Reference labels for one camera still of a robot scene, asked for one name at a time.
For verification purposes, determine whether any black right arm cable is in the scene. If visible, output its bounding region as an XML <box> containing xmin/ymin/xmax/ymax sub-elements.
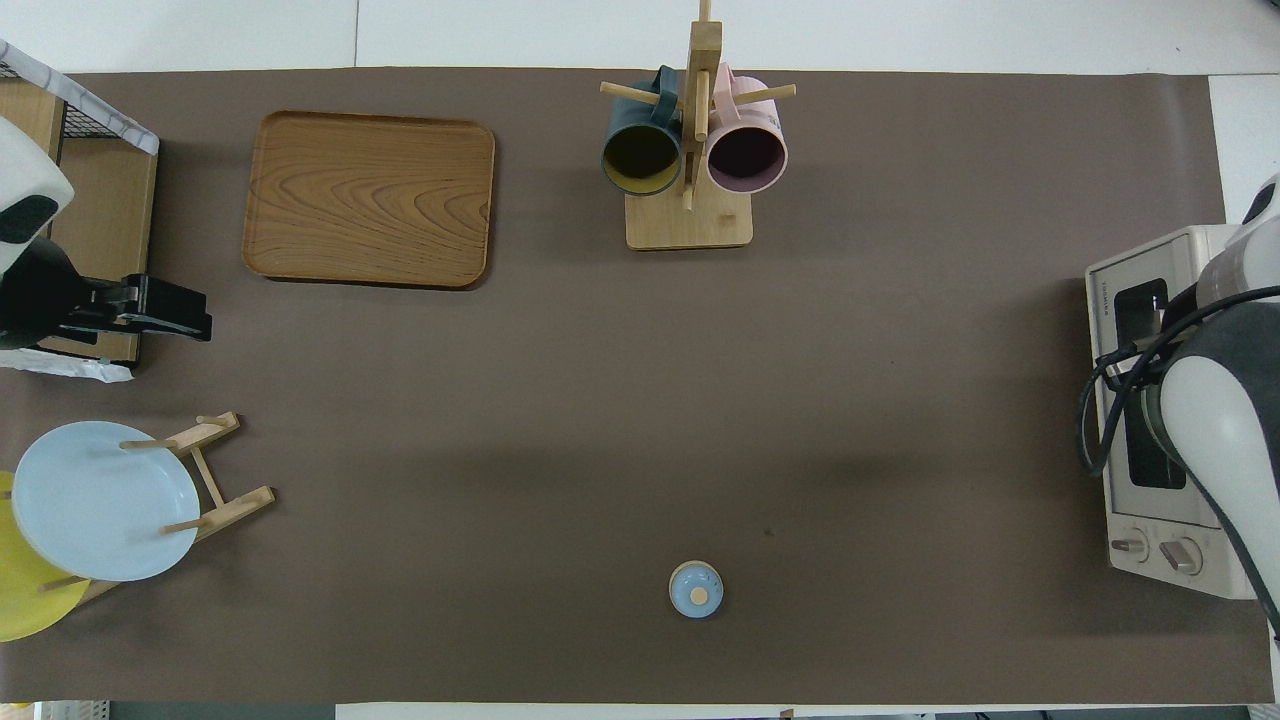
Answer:
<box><xmin>1076</xmin><ymin>285</ymin><xmax>1280</xmax><ymax>643</ymax></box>

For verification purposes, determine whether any glass oven door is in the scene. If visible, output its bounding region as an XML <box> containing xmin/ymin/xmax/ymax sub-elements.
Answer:
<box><xmin>1087</xmin><ymin>255</ymin><xmax>1216</xmax><ymax>521</ymax></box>

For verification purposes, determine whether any light blue plate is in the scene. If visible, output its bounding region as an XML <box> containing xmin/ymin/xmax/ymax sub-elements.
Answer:
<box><xmin>12</xmin><ymin>421</ymin><xmax>201</xmax><ymax>583</ymax></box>

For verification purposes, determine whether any small blue dome lid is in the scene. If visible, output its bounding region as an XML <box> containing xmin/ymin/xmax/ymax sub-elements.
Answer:
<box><xmin>668</xmin><ymin>561</ymin><xmax>725</xmax><ymax>619</ymax></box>

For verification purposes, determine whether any dark blue mug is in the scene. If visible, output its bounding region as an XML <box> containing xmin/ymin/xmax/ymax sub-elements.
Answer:
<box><xmin>600</xmin><ymin>66</ymin><xmax>685</xmax><ymax>198</ymax></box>

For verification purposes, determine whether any wire and wood shelf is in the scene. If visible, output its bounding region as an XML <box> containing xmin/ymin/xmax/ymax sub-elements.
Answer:
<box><xmin>0</xmin><ymin>40</ymin><xmax>161</xmax><ymax>384</ymax></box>

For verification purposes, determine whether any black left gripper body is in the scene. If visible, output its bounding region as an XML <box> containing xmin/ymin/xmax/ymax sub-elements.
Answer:
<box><xmin>0</xmin><ymin>238</ymin><xmax>134</xmax><ymax>351</ymax></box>

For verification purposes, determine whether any brown table mat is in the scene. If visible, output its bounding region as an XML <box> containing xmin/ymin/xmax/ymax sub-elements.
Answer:
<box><xmin>0</xmin><ymin>68</ymin><xmax>1280</xmax><ymax>706</ymax></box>

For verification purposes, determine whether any beige toaster oven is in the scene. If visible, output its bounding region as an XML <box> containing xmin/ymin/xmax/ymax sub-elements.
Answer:
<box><xmin>1085</xmin><ymin>225</ymin><xmax>1280</xmax><ymax>601</ymax></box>

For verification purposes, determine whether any wooden plate rack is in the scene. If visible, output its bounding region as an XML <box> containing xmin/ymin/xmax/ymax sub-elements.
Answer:
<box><xmin>40</xmin><ymin>411</ymin><xmax>276</xmax><ymax>606</ymax></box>

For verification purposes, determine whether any low light wooden board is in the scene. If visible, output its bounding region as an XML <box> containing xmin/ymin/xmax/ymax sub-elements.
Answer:
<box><xmin>45</xmin><ymin>145</ymin><xmax>159</xmax><ymax>363</ymax></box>

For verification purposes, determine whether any wooden mug rack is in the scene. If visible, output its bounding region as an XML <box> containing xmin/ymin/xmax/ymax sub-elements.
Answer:
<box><xmin>600</xmin><ymin>0</ymin><xmax>798</xmax><ymax>251</ymax></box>

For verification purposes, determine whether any tall light wooden board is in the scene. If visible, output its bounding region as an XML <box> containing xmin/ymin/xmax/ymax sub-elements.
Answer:
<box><xmin>0</xmin><ymin>80</ymin><xmax>66</xmax><ymax>161</ymax></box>

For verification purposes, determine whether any yellow plate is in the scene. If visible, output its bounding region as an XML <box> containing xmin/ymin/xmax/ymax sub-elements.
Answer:
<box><xmin>0</xmin><ymin>470</ymin><xmax>91</xmax><ymax>643</ymax></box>

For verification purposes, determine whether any brown wooden tray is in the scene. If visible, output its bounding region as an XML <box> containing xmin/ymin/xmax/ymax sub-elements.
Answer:
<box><xmin>242</xmin><ymin>110</ymin><xmax>497</xmax><ymax>290</ymax></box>

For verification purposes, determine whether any pink mug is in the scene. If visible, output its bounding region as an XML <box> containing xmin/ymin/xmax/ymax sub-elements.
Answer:
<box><xmin>706</xmin><ymin>62</ymin><xmax>789</xmax><ymax>196</ymax></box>

